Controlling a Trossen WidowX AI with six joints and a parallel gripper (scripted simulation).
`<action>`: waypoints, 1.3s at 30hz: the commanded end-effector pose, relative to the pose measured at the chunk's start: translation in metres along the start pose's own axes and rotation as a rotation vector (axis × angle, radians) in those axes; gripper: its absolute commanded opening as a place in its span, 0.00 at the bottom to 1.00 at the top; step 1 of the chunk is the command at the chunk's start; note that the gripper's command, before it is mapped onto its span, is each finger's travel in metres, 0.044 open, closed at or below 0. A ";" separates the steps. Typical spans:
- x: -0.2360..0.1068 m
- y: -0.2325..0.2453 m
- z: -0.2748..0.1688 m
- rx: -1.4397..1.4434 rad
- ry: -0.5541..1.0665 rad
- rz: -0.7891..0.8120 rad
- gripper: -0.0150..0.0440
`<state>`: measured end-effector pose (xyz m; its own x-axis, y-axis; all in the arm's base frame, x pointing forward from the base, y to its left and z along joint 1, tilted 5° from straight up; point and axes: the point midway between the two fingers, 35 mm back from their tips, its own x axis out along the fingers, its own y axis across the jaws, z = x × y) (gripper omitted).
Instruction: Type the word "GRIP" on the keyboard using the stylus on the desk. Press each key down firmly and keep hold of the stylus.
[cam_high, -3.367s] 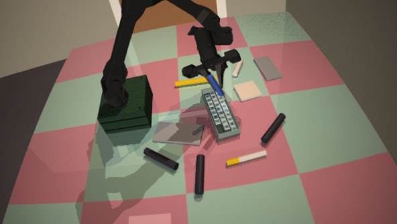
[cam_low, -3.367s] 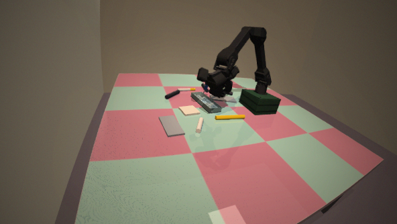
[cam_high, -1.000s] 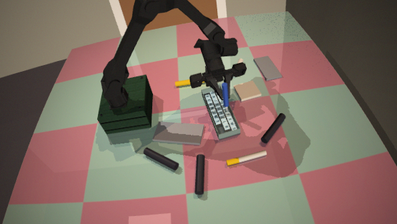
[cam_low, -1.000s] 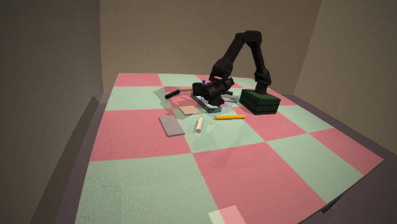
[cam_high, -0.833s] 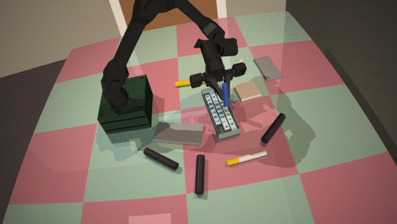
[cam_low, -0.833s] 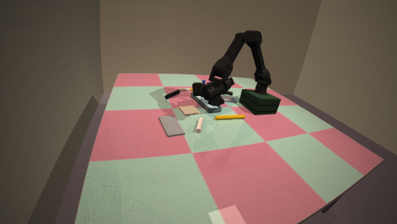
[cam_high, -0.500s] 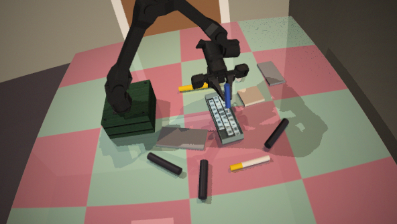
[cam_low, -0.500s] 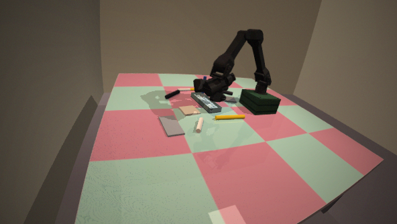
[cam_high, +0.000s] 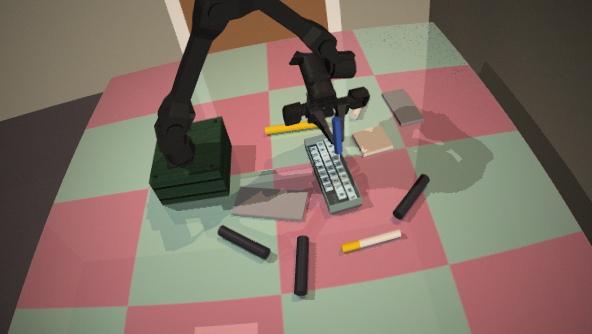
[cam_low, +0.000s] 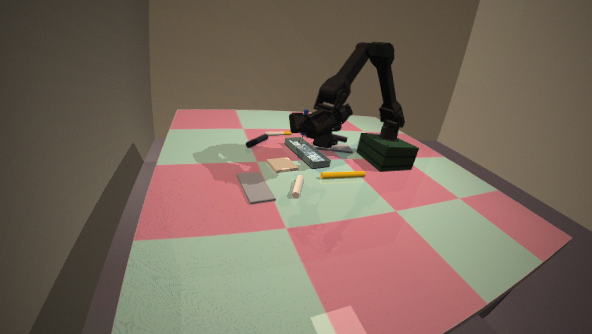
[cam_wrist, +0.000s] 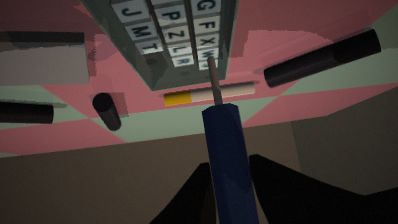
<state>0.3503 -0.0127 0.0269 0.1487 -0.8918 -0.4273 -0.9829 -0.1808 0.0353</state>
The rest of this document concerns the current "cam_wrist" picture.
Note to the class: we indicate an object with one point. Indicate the black keyboard with white keys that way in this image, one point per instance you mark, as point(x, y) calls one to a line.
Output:
point(167, 42)

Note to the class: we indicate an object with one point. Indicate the dark grey cylinder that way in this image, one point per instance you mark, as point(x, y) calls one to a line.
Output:
point(328, 57)
point(26, 113)
point(105, 108)

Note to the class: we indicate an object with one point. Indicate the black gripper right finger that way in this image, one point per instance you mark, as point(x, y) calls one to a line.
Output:
point(290, 197)

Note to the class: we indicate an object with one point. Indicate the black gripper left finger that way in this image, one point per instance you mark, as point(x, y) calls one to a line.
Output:
point(194, 202)

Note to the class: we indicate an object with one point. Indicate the blue stylus with grey tip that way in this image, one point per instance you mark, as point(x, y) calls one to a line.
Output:
point(228, 158)

